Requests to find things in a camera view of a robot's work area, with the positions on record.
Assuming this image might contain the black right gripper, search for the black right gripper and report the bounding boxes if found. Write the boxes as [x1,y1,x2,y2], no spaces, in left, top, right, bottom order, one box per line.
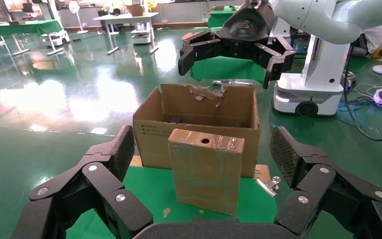
[178,0,296,90]

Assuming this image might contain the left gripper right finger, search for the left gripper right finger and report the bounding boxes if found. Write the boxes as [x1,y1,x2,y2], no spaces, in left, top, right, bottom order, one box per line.
[270,126,382,239]

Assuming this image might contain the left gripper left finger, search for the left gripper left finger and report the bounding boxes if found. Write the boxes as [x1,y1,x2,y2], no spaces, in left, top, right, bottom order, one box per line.
[11,125,154,239]

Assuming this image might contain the brown cardboard piece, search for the brown cardboard piece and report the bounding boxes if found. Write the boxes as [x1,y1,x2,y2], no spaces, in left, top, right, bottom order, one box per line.
[168,128,245,217]

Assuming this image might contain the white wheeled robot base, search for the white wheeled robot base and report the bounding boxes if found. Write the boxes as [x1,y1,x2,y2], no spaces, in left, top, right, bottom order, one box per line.
[270,18,352,118]

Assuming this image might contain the small white robot base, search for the small white robot base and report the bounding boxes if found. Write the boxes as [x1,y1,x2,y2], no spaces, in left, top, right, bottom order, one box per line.
[41,29,71,47]
[130,22,154,45]

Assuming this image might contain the large open cardboard carton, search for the large open cardboard carton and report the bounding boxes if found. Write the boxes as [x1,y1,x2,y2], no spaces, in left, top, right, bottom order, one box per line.
[132,82,262,179]

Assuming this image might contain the brown cardboard box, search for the brown cardboard box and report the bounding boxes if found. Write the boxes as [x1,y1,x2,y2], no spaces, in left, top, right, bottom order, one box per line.
[126,4,145,17]

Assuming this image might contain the green cloth covered table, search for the green cloth covered table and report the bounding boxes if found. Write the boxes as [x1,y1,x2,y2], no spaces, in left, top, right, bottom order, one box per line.
[190,56,266,83]

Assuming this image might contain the small green cloth table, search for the small green cloth table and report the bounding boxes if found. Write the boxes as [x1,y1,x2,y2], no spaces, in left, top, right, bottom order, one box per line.
[207,5,241,29]

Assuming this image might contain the silver binder clip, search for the silver binder clip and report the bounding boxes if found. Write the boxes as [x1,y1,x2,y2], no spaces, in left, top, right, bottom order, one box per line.
[256,176,281,198]

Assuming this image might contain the green tablecloth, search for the green tablecloth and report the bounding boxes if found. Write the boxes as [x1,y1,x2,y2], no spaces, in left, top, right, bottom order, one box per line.
[66,165,279,239]

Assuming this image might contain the white work table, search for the white work table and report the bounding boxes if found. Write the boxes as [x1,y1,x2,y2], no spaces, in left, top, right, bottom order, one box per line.
[93,12,160,56]

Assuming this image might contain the long green cloth table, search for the long green cloth table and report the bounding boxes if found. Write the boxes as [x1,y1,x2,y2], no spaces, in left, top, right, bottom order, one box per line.
[0,19,64,57]

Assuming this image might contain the white standing fan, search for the white standing fan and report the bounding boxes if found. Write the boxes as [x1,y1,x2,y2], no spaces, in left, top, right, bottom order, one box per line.
[68,0,89,35]

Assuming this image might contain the white pipe frame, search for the white pipe frame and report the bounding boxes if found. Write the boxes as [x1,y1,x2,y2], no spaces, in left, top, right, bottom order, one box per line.
[212,80,254,87]

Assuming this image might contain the thick black floor cable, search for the thick black floor cable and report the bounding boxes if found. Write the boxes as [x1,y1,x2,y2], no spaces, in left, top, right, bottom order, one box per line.
[342,41,382,142]

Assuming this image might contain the blue cable bundle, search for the blue cable bundle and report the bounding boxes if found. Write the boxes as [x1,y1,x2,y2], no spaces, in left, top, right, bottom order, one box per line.
[337,99,376,127]

